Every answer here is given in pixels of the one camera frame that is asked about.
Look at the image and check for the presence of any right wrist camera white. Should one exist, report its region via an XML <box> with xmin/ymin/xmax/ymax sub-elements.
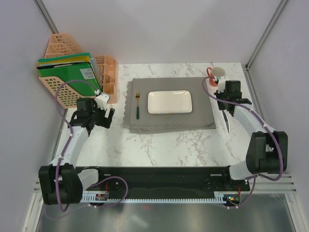
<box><xmin>217</xmin><ymin>75</ymin><xmax>229</xmax><ymax>93</ymax></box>

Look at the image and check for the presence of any grey placemat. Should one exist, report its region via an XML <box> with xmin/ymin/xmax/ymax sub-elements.
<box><xmin>123</xmin><ymin>77</ymin><xmax>216</xmax><ymax>134</ymax></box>

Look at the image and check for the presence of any aluminium rail profile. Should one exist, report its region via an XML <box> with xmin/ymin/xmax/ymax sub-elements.
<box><xmin>33</xmin><ymin>173</ymin><xmax>299</xmax><ymax>194</ymax></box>

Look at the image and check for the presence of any knife pink handle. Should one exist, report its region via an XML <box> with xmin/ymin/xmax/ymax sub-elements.
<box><xmin>222</xmin><ymin>111</ymin><xmax>230</xmax><ymax>133</ymax></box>

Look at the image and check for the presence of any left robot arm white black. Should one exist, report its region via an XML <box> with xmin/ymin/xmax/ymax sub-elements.
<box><xmin>39</xmin><ymin>93</ymin><xmax>115</xmax><ymax>205</ymax></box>

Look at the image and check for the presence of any white cable duct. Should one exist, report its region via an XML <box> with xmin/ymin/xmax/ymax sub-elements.
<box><xmin>80</xmin><ymin>191</ymin><xmax>226</xmax><ymax>204</ymax></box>

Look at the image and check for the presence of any aluminium frame post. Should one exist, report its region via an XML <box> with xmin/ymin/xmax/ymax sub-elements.
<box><xmin>34</xmin><ymin>0</ymin><xmax>59</xmax><ymax>34</ymax></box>
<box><xmin>243</xmin><ymin>0</ymin><xmax>290</xmax><ymax>72</ymax></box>

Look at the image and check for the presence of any peach file organizer rack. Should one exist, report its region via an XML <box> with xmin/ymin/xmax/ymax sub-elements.
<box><xmin>37</xmin><ymin>33</ymin><xmax>118</xmax><ymax>109</ymax></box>

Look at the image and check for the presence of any orange mug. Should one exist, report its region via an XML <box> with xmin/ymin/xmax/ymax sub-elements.
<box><xmin>206</xmin><ymin>67</ymin><xmax>225</xmax><ymax>87</ymax></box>

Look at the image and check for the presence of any white rectangular plate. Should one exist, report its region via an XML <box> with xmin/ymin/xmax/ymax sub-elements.
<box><xmin>147</xmin><ymin>90</ymin><xmax>193</xmax><ymax>115</ymax></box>

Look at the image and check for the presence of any yellow folder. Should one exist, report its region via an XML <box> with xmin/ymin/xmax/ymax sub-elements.
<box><xmin>37</xmin><ymin>53</ymin><xmax>92</xmax><ymax>66</ymax></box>

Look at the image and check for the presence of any purple cable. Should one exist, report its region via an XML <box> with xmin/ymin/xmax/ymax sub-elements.
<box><xmin>44</xmin><ymin>79</ymin><xmax>99</xmax><ymax>213</ymax></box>
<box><xmin>201</xmin><ymin>76</ymin><xmax>283</xmax><ymax>210</ymax></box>

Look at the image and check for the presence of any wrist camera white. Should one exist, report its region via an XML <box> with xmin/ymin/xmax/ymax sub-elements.
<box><xmin>217</xmin><ymin>75</ymin><xmax>229</xmax><ymax>93</ymax></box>
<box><xmin>95</xmin><ymin>92</ymin><xmax>111</xmax><ymax>110</ymax></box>

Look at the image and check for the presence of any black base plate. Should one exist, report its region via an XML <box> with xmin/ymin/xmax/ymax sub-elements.
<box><xmin>74</xmin><ymin>166</ymin><xmax>251</xmax><ymax>200</ymax></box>

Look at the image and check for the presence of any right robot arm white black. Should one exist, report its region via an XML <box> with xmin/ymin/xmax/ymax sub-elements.
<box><xmin>214</xmin><ymin>80</ymin><xmax>288</xmax><ymax>190</ymax></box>

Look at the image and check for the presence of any gold fork green handle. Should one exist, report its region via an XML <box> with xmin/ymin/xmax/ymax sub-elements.
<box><xmin>135</xmin><ymin>90</ymin><xmax>140</xmax><ymax>119</ymax></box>

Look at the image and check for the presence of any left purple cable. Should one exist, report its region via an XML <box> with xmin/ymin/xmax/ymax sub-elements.
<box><xmin>44</xmin><ymin>79</ymin><xmax>99</xmax><ymax>213</ymax></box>

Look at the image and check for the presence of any right aluminium frame post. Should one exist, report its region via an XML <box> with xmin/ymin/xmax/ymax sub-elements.
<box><xmin>243</xmin><ymin>0</ymin><xmax>290</xmax><ymax>72</ymax></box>

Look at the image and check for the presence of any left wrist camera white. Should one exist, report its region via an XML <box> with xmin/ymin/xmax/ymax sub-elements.
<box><xmin>95</xmin><ymin>92</ymin><xmax>111</xmax><ymax>110</ymax></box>

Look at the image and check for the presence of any green folder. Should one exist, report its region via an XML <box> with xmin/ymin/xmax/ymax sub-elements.
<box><xmin>37</xmin><ymin>62</ymin><xmax>101</xmax><ymax>97</ymax></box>

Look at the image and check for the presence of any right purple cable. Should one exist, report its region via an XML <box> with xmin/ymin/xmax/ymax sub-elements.
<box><xmin>201</xmin><ymin>76</ymin><xmax>283</xmax><ymax>210</ymax></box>

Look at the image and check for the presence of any left aluminium frame post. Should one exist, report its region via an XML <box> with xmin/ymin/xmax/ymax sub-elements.
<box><xmin>34</xmin><ymin>0</ymin><xmax>59</xmax><ymax>34</ymax></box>

